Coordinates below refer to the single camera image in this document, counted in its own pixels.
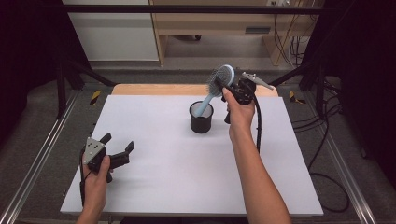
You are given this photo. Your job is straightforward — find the yellow black tape strip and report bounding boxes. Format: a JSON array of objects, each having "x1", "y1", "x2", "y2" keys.
[
  {"x1": 89, "y1": 90, "x2": 103, "y2": 106},
  {"x1": 289, "y1": 91, "x2": 306, "y2": 105}
]

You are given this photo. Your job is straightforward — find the aluminium rail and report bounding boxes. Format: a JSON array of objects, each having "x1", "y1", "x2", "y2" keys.
[
  {"x1": 303, "y1": 92, "x2": 379, "y2": 224},
  {"x1": 0, "y1": 91, "x2": 79, "y2": 224}
]

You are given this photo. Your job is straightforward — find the black horizontal bar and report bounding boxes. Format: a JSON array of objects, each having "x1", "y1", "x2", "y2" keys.
[{"x1": 62, "y1": 4, "x2": 325, "y2": 15}]

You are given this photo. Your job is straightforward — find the black metal stand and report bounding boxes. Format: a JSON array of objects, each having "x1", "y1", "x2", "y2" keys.
[
  {"x1": 264, "y1": 60, "x2": 328, "y2": 118},
  {"x1": 55, "y1": 59, "x2": 118, "y2": 119}
]

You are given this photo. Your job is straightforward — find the grey desk label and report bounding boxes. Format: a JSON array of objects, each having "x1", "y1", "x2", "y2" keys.
[{"x1": 245, "y1": 26, "x2": 272, "y2": 35}]

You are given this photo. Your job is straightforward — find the white table board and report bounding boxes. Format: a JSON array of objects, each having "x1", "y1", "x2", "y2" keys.
[{"x1": 60, "y1": 94, "x2": 324, "y2": 217}]

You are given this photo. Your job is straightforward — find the black curtain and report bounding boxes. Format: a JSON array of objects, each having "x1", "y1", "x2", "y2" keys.
[
  {"x1": 0, "y1": 0, "x2": 92, "y2": 147},
  {"x1": 303, "y1": 0, "x2": 396, "y2": 188}
]

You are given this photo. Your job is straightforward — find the right hand-held gripper cable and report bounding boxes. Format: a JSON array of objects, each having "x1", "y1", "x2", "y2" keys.
[{"x1": 252, "y1": 93, "x2": 263, "y2": 154}]

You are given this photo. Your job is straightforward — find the hanging cables bundle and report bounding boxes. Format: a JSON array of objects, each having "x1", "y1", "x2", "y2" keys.
[{"x1": 272, "y1": 13, "x2": 312, "y2": 68}]

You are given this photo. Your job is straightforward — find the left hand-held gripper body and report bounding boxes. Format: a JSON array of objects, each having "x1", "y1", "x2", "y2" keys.
[{"x1": 82, "y1": 136, "x2": 131, "y2": 184}]

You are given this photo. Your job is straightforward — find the black floor cables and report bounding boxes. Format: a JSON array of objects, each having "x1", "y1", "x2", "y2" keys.
[{"x1": 292, "y1": 77, "x2": 350, "y2": 215}]

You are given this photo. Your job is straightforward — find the hand-held gripper cable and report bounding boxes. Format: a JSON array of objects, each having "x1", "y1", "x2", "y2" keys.
[
  {"x1": 79, "y1": 148, "x2": 94, "y2": 208},
  {"x1": 252, "y1": 93, "x2": 263, "y2": 154}
]

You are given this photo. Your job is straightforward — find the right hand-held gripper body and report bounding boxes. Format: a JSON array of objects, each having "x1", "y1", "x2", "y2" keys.
[{"x1": 221, "y1": 72, "x2": 275, "y2": 125}]

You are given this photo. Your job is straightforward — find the light blue hairbrush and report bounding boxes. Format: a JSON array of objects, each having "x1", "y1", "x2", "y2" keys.
[{"x1": 194, "y1": 63, "x2": 236, "y2": 118}]

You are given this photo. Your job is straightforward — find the white power strip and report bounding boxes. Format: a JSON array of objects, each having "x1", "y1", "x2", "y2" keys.
[{"x1": 267, "y1": 0, "x2": 293, "y2": 7}]

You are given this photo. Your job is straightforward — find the white cabinet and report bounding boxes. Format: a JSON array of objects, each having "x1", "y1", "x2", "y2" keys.
[{"x1": 62, "y1": 0, "x2": 160, "y2": 62}]

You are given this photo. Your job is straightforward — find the person's right hand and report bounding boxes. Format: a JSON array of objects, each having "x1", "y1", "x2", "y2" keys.
[{"x1": 221, "y1": 88, "x2": 257, "y2": 140}]

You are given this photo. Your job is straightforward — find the left hand-held gripper cable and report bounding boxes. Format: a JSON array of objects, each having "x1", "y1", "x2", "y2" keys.
[{"x1": 79, "y1": 148, "x2": 94, "y2": 208}]

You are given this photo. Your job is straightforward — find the wooden table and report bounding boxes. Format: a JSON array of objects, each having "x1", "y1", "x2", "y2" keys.
[{"x1": 111, "y1": 83, "x2": 279, "y2": 98}]

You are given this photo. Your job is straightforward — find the person's left hand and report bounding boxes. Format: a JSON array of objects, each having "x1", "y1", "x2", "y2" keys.
[{"x1": 81, "y1": 154, "x2": 112, "y2": 215}]

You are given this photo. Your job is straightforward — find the wooden desk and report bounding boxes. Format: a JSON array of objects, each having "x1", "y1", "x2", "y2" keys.
[{"x1": 148, "y1": 0, "x2": 316, "y2": 67}]

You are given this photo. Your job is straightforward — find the black mesh cup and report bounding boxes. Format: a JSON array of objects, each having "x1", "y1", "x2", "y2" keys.
[{"x1": 189, "y1": 100, "x2": 215, "y2": 134}]

